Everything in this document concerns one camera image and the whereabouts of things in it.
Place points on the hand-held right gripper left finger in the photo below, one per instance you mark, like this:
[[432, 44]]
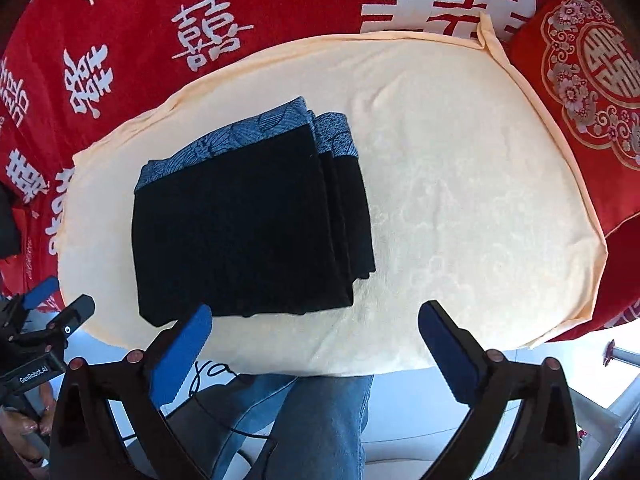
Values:
[[181, 355]]

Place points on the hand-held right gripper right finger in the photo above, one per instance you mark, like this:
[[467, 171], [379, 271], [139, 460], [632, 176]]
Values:
[[450, 350]]

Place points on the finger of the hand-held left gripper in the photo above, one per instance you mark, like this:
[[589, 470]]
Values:
[[42, 291], [72, 316]]

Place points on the black pants with blue waistband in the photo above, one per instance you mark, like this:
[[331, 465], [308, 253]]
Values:
[[240, 230]]

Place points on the person's left hand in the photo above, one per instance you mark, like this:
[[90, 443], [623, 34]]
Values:
[[44, 410]]

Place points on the dark cloth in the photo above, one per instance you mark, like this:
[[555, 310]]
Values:
[[7, 225]]

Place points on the person's leg in blue jeans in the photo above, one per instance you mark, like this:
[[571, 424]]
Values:
[[310, 430]]

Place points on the cream cloth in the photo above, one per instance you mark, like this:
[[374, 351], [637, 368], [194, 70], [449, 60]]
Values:
[[450, 200]]

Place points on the red printed blanket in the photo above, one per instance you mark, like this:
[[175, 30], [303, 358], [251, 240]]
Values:
[[150, 55]]

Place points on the red embroidered pillow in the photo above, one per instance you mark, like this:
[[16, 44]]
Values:
[[575, 75]]

